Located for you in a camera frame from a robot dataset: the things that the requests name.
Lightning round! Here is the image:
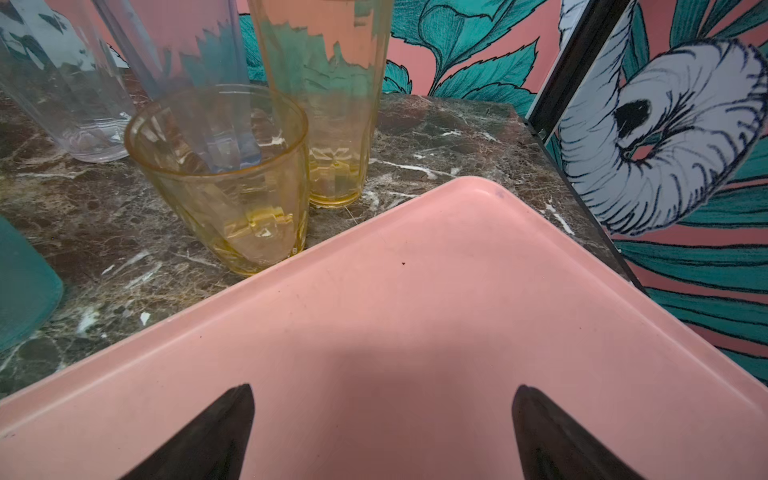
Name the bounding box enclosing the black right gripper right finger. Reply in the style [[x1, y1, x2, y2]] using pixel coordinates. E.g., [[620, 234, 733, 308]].
[[511, 385, 641, 479]]

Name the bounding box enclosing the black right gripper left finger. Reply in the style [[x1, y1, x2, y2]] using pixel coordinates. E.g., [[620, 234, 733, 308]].
[[123, 384, 255, 479]]

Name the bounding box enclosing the tall clear glass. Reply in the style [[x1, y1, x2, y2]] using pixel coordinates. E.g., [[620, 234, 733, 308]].
[[1, 0, 135, 163]]

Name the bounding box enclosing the pink plastic tray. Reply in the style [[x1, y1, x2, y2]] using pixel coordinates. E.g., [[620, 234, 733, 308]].
[[1, 177, 767, 479]]

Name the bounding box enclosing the frosted teal cup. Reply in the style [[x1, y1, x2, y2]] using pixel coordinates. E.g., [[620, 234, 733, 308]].
[[1, 217, 64, 351]]

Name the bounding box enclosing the short yellow glass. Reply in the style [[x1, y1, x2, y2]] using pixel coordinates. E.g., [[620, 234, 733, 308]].
[[125, 84, 309, 276]]

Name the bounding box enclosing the tall blue glass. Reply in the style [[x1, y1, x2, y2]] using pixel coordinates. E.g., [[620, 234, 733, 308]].
[[94, 1, 262, 173]]

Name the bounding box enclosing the tall yellow glass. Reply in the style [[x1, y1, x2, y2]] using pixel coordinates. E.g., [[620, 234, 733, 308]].
[[249, 0, 394, 208]]

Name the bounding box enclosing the black corner frame post right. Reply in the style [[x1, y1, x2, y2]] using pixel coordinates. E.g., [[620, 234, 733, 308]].
[[527, 0, 629, 142]]

